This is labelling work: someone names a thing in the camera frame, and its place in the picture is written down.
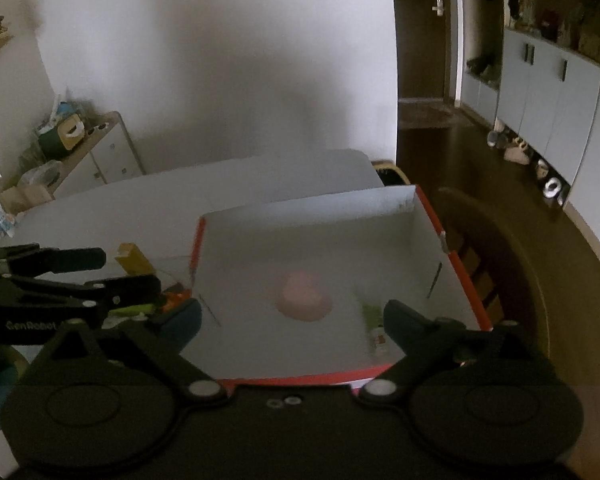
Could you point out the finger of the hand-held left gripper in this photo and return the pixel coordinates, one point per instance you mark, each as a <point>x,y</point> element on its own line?
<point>65,260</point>
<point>120,290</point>

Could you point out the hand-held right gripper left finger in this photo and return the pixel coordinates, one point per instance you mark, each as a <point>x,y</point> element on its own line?
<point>187,317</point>

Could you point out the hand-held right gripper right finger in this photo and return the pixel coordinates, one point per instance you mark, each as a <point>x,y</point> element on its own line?
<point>405,322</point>

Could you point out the orange toy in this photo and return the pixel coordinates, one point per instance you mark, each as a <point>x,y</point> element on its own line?
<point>174,301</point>

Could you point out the green tube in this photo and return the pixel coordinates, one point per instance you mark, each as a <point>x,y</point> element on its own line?
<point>130,310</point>

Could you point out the yellow carton box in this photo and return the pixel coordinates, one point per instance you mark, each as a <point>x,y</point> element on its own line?
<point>132,260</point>

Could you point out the red cardboard box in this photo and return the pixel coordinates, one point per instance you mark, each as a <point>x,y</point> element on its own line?
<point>305,240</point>

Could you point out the blue white packet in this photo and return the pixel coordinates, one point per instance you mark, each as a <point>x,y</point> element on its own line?
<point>1,222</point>

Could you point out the brown paper pack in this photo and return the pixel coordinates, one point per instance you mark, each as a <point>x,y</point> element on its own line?
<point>22,199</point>

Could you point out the clear plastic bag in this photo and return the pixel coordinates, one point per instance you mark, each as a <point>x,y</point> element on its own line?
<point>42,172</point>

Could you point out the pink heart-shaped object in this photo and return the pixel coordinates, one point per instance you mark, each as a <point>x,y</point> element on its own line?
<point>302,302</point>

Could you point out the white sideboard cabinet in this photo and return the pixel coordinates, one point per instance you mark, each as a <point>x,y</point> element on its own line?
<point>105,155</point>

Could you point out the dark wooden chair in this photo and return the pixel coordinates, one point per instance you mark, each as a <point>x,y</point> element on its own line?
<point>500,245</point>

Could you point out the green tissue box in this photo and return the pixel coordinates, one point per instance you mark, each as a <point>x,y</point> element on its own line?
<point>62,135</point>

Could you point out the sunglasses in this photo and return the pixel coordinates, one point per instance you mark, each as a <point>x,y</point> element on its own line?
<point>97,128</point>

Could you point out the tan wooden chair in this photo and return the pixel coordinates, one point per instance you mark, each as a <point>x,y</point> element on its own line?
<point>397,172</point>

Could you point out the silver shoe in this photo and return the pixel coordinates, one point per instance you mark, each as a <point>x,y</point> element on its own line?
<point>552,187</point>

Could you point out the pink fluffy slipper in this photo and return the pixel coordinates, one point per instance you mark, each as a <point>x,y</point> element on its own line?
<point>517,152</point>

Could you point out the grey shoe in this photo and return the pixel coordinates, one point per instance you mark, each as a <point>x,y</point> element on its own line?
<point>495,137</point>

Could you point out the patterned shoe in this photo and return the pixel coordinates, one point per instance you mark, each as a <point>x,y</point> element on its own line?
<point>542,167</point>

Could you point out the brown doormat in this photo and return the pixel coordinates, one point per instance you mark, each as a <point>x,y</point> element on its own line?
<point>427,115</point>

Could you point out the dark shoe pair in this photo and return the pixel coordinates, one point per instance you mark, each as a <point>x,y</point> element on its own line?
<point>482,67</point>

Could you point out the dark wooden door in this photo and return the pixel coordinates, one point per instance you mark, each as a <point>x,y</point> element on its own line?
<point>420,50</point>

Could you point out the dark red pot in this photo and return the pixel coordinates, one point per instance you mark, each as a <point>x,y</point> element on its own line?
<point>547,22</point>

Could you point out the white wall cabinet unit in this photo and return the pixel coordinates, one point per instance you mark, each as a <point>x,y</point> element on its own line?
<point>530,90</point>

